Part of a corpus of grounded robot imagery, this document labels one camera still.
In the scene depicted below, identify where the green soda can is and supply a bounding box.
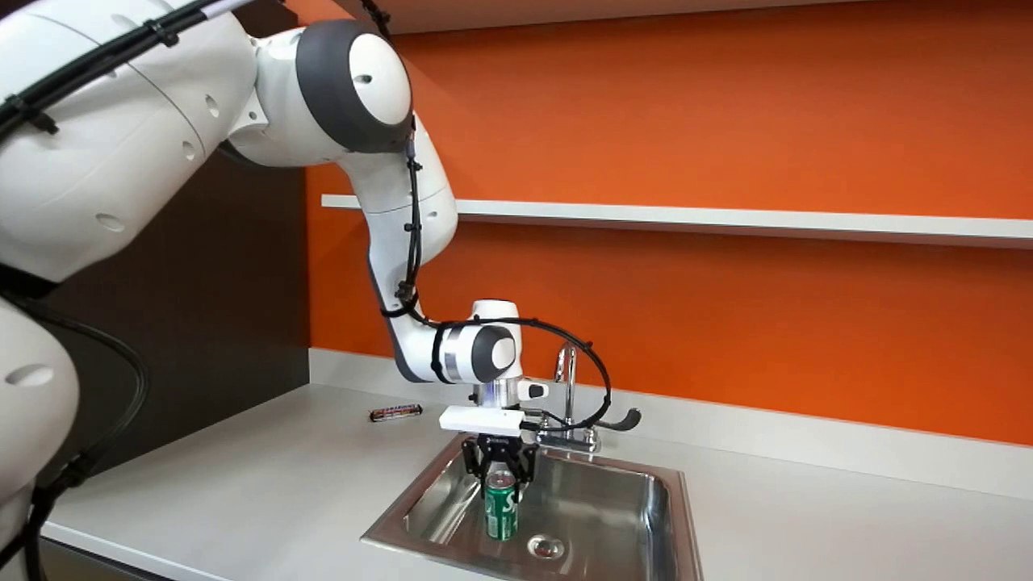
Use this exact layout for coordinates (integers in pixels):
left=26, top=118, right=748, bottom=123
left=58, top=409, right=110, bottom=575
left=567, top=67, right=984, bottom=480
left=484, top=471, right=519, bottom=542

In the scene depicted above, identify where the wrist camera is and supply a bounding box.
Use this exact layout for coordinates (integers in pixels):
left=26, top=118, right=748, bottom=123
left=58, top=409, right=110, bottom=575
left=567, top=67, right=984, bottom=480
left=438, top=405, right=526, bottom=438

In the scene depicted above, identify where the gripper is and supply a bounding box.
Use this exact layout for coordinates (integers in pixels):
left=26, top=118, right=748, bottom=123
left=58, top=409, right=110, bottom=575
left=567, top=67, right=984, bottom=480
left=462, top=433, right=539, bottom=503

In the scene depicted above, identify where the white wall shelf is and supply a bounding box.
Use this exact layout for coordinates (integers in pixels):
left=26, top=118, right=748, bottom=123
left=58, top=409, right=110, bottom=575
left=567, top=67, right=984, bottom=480
left=321, top=194, right=1033, bottom=250

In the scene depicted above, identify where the dark brown cabinet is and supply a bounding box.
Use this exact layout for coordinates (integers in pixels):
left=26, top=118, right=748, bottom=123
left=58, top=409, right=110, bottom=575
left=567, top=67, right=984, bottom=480
left=36, top=0, right=311, bottom=477

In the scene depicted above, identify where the stainless steel sink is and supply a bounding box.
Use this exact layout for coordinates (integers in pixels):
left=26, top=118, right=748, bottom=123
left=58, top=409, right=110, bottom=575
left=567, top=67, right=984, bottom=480
left=361, top=433, right=704, bottom=581

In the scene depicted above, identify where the chrome tap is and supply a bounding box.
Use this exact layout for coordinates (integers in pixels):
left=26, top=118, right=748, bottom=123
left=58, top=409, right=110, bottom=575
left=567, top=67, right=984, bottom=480
left=529, top=342, right=643, bottom=454

